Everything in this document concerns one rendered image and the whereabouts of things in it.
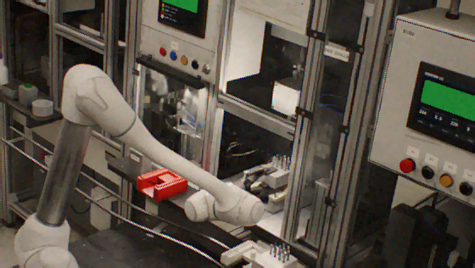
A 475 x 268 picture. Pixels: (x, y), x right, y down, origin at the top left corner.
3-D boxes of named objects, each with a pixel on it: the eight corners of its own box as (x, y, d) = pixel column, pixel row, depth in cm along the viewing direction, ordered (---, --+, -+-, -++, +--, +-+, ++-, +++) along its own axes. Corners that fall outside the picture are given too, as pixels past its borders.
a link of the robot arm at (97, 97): (143, 114, 211) (128, 98, 222) (104, 76, 200) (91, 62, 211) (113, 145, 210) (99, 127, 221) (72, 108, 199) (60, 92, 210)
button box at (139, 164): (127, 173, 282) (129, 147, 278) (142, 168, 288) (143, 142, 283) (140, 181, 278) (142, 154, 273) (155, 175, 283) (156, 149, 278)
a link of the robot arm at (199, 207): (212, 210, 253) (238, 215, 244) (181, 224, 242) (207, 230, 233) (208, 181, 250) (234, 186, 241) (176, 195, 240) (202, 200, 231)
